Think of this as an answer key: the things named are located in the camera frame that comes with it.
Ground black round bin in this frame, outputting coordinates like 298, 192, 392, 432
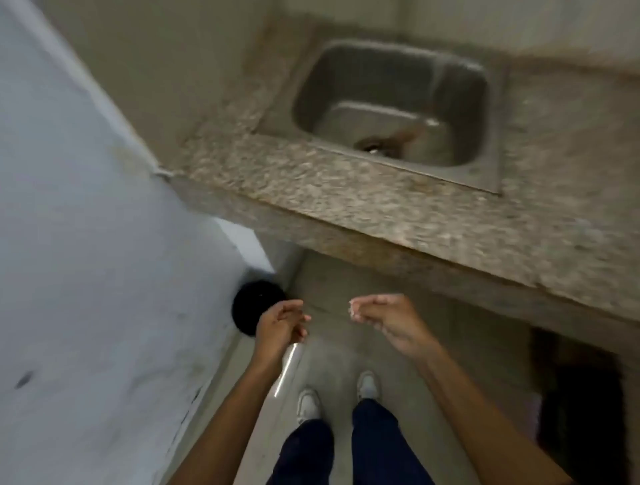
231, 280, 289, 338

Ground white right shoe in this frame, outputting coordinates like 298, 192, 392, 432
356, 370, 381, 403

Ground person's left forearm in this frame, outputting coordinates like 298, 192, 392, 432
167, 357, 282, 485

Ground white shoe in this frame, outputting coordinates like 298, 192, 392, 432
356, 370, 381, 403
297, 388, 322, 426

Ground white left shoe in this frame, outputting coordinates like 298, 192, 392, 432
297, 388, 322, 426

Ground person's right hand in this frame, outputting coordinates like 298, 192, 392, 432
348, 294, 439, 362

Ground dark blue trousers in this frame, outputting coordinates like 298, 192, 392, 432
266, 398, 437, 485

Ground speckled granite counter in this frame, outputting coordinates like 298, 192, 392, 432
167, 20, 640, 350

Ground person's right forearm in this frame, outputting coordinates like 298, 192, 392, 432
415, 344, 576, 485

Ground person's left hand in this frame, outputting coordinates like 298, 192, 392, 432
251, 299, 312, 373

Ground clear plastic strip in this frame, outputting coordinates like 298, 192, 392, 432
273, 342, 305, 399

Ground stainless steel sink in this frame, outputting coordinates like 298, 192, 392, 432
251, 36, 507, 196

